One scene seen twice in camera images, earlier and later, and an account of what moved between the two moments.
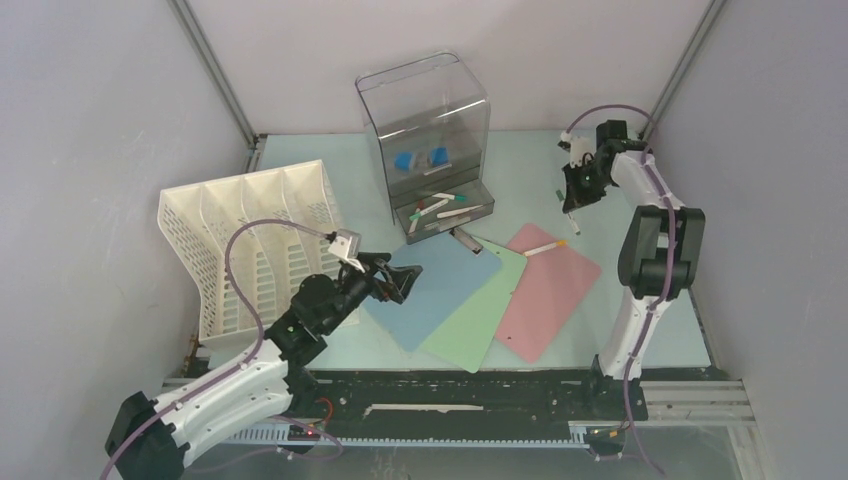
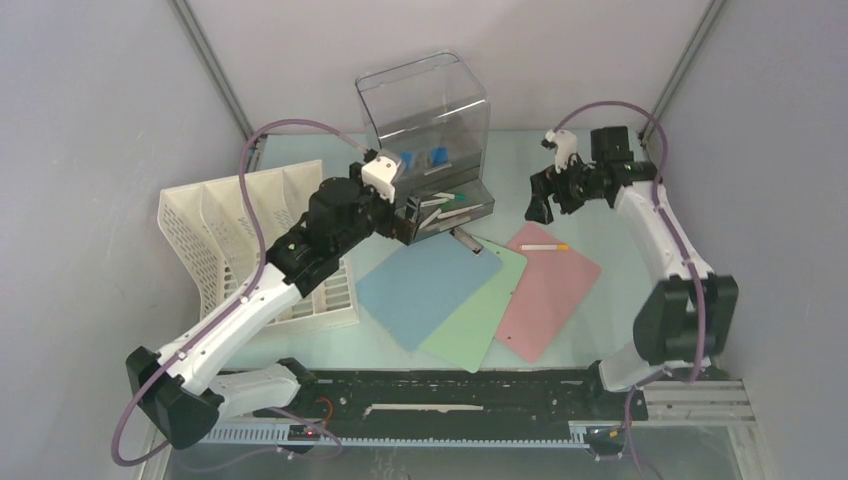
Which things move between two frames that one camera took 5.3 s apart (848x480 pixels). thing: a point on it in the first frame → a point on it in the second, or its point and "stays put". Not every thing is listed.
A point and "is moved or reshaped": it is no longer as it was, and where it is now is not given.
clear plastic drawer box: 431,128 stays put
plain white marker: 458,211 stays put
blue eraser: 439,156 stays put
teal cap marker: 450,196 stays put
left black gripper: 397,279 → 402,229
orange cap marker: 559,243 is moved or reshaped
